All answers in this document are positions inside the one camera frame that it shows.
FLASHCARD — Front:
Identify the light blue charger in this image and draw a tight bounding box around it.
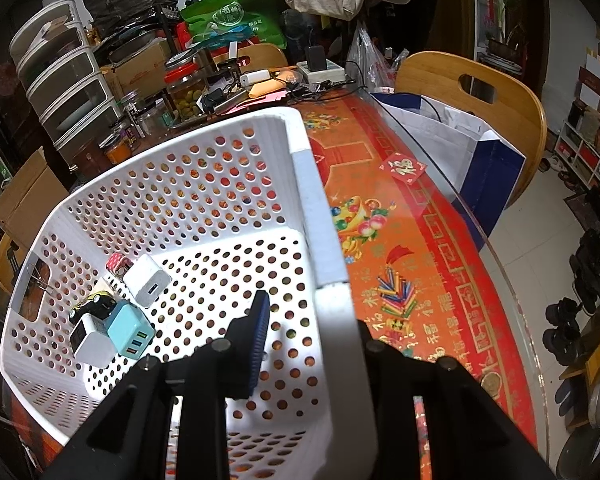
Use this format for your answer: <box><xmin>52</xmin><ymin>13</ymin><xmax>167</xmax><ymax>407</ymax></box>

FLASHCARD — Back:
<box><xmin>106</xmin><ymin>302</ymin><xmax>156</xmax><ymax>361</ymax></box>

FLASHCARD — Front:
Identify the small jar with orange contents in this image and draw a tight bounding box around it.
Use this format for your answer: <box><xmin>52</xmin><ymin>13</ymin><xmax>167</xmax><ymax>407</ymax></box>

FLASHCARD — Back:
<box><xmin>100</xmin><ymin>135</ymin><xmax>133</xmax><ymax>165</ymax></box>

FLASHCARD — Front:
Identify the clear plastic bag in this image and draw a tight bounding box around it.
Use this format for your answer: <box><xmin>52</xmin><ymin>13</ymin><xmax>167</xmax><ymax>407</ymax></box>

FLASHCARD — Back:
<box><xmin>347</xmin><ymin>20</ymin><xmax>397</xmax><ymax>93</ymax></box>

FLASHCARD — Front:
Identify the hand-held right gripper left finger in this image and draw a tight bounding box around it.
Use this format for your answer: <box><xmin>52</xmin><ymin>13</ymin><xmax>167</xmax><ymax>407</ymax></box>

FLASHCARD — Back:
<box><xmin>42</xmin><ymin>290</ymin><xmax>272</xmax><ymax>480</ymax></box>

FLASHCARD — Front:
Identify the green shopping bag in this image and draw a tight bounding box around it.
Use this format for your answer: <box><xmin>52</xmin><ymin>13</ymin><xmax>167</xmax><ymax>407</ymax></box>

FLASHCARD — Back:
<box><xmin>180</xmin><ymin>0</ymin><xmax>287</xmax><ymax>51</ymax></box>

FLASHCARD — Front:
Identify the white cubby shelf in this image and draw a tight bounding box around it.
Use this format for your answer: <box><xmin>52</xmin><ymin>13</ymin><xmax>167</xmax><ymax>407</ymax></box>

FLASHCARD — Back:
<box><xmin>552</xmin><ymin>40</ymin><xmax>600</xmax><ymax>196</ymax></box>

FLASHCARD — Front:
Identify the white and blue paper bag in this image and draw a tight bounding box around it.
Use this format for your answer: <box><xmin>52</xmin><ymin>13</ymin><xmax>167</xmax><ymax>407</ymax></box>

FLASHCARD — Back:
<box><xmin>370</xmin><ymin>92</ymin><xmax>526</xmax><ymax>251</ymax></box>

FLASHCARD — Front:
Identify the brown cardboard carton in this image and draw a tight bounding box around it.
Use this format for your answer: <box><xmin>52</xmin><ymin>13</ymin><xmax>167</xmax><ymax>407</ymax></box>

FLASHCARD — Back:
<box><xmin>100</xmin><ymin>37</ymin><xmax>176</xmax><ymax>98</ymax></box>

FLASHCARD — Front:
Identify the open cardboard box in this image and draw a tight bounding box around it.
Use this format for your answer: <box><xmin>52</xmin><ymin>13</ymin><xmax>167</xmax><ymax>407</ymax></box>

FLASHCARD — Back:
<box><xmin>0</xmin><ymin>146</ymin><xmax>71</xmax><ymax>251</ymax></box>

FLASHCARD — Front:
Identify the brown ceramic canister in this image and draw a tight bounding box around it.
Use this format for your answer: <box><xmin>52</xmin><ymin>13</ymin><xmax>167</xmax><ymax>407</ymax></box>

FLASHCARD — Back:
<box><xmin>67</xmin><ymin>140</ymin><xmax>106</xmax><ymax>176</ymax></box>

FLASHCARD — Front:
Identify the white charger block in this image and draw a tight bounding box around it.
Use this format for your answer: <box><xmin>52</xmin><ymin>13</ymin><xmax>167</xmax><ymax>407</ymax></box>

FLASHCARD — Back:
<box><xmin>71</xmin><ymin>314</ymin><xmax>117</xmax><ymax>368</ymax></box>

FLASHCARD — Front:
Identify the wooden chair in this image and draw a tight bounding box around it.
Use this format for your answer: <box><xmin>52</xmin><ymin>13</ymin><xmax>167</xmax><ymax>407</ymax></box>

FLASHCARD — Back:
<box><xmin>395</xmin><ymin>51</ymin><xmax>548</xmax><ymax>206</ymax></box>
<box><xmin>212</xmin><ymin>43</ymin><xmax>289</xmax><ymax>73</ymax></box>
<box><xmin>0</xmin><ymin>232</ymin><xmax>31</xmax><ymax>311</ymax></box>

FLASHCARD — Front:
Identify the row of dark shoes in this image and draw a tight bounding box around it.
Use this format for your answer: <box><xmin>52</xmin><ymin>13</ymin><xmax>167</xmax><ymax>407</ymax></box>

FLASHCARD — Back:
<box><xmin>542</xmin><ymin>227</ymin><xmax>600</xmax><ymax>366</ymax></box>

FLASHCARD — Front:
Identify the white power strip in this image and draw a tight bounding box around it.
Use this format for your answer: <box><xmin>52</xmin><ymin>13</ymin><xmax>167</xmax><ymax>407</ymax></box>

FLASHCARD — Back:
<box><xmin>297</xmin><ymin>60</ymin><xmax>347</xmax><ymax>83</ymax></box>

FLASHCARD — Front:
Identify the glass jar of pickles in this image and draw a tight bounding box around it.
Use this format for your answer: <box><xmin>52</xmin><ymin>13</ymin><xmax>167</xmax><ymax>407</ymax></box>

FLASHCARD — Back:
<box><xmin>164</xmin><ymin>55</ymin><xmax>206</xmax><ymax>120</ymax></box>

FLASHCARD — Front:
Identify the black yellow toy car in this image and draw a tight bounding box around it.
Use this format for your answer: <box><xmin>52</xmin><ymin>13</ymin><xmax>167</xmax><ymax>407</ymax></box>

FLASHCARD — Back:
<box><xmin>70</xmin><ymin>290</ymin><xmax>118</xmax><ymax>323</ymax></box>

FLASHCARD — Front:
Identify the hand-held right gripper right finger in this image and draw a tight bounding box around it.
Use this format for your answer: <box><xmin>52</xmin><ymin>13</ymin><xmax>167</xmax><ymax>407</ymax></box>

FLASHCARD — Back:
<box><xmin>357</xmin><ymin>320</ymin><xmax>558</xmax><ymax>480</ymax></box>

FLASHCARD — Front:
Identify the white single-port charger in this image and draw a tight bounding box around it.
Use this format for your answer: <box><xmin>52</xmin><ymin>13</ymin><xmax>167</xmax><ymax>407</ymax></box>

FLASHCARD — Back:
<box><xmin>122</xmin><ymin>254</ymin><xmax>173</xmax><ymax>309</ymax></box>

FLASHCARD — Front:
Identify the white perforated plastic basket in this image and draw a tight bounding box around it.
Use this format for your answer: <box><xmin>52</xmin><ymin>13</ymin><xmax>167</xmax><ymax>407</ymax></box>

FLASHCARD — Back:
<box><xmin>0</xmin><ymin>106</ymin><xmax>381</xmax><ymax>480</ymax></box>

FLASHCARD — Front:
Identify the red polka dot block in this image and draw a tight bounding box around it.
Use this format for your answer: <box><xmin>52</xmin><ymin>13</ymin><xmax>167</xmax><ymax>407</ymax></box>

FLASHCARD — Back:
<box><xmin>105</xmin><ymin>253</ymin><xmax>136</xmax><ymax>281</ymax></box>

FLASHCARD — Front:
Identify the metal binder clip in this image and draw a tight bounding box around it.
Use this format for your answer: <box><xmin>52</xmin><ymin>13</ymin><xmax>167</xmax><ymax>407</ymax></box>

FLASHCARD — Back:
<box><xmin>27</xmin><ymin>260</ymin><xmax>51</xmax><ymax>293</ymax></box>

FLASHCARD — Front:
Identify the brown wooden door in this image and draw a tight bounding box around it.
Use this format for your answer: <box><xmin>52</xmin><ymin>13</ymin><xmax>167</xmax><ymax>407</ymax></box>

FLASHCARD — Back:
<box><xmin>455</xmin><ymin>0</ymin><xmax>551</xmax><ymax>96</ymax></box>

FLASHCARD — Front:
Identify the orange pouch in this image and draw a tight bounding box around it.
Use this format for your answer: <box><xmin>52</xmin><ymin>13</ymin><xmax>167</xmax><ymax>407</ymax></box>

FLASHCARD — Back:
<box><xmin>247</xmin><ymin>77</ymin><xmax>291</xmax><ymax>101</ymax></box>

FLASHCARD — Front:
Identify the white stacking drawer unit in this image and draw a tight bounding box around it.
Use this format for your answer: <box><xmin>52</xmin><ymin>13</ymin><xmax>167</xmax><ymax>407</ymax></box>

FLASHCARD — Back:
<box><xmin>9</xmin><ymin>0</ymin><xmax>123</xmax><ymax>161</ymax></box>

